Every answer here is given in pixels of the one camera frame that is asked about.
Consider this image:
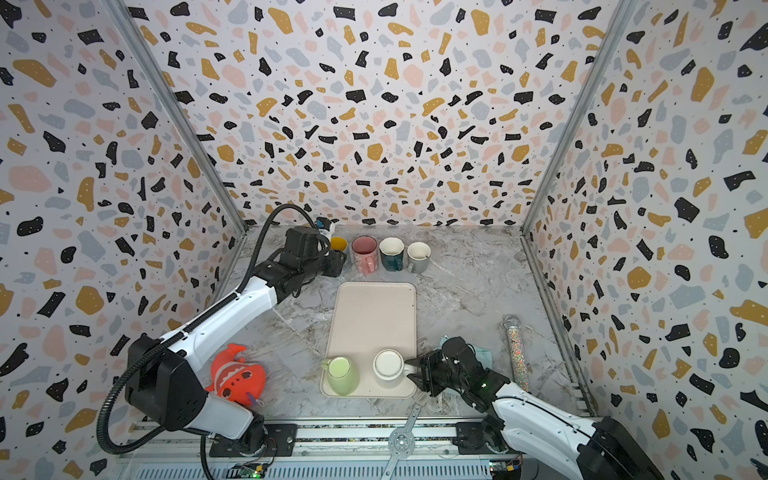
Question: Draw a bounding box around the white mug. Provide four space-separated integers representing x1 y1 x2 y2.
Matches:
372 349 416 389

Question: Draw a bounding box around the light blue mug yellow inside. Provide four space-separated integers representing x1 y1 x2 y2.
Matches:
330 236 349 269

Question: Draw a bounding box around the pink mug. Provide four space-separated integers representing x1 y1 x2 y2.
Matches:
351 235 379 275

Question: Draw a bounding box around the light green mug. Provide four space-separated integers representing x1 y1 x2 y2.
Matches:
321 356 360 396

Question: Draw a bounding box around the dark green mug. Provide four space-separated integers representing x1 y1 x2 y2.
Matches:
379 237 405 272

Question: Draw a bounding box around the grey mug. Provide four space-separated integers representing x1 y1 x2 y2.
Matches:
407 242 432 274

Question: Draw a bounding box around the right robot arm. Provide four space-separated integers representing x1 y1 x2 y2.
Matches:
405 337 663 479

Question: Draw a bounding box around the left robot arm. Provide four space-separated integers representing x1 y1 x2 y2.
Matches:
96 217 347 455

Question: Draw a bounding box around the teal cloth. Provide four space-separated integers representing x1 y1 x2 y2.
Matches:
439 336 493 369

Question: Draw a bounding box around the beige tray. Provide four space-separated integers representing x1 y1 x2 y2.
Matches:
320 282 417 399

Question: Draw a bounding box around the glitter bottle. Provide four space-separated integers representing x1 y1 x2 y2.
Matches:
502 315 530 392

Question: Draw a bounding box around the red fish plush toy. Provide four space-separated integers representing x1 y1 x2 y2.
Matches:
206 343 266 407

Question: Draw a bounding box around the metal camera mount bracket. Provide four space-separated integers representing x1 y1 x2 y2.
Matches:
381 393 429 480

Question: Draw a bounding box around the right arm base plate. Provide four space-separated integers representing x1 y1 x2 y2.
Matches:
452 420 510 455

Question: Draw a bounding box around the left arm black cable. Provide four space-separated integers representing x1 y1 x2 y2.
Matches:
95 203 319 456

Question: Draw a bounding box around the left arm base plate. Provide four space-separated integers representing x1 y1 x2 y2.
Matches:
208 423 298 460

